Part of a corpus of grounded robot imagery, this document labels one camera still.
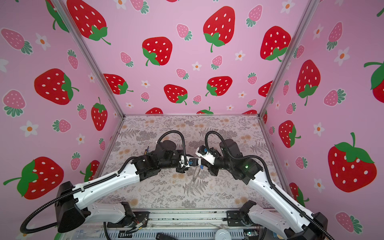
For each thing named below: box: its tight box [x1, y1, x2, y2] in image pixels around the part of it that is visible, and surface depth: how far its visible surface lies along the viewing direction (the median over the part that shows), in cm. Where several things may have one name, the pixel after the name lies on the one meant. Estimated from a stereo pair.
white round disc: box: [214, 228, 232, 240], surface depth 66 cm
